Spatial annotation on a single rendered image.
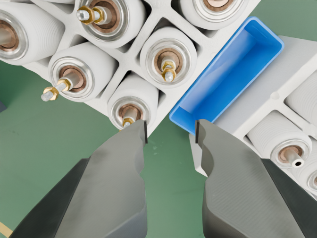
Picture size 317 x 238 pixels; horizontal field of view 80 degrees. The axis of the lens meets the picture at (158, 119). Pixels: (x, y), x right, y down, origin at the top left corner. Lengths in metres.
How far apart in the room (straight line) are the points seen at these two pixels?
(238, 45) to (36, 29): 0.48
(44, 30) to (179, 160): 0.58
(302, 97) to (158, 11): 0.33
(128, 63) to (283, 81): 0.33
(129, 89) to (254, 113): 0.29
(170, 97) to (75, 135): 0.44
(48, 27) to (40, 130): 0.46
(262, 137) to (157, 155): 0.40
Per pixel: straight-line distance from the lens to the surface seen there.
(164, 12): 0.39
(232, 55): 0.61
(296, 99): 0.49
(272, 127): 0.47
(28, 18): 0.39
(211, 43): 0.40
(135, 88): 0.36
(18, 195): 1.12
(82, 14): 0.25
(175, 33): 0.33
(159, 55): 0.32
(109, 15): 0.31
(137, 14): 0.33
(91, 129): 0.72
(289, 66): 0.51
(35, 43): 0.39
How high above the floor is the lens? 0.57
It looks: 62 degrees down
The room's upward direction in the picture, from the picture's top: 176 degrees counter-clockwise
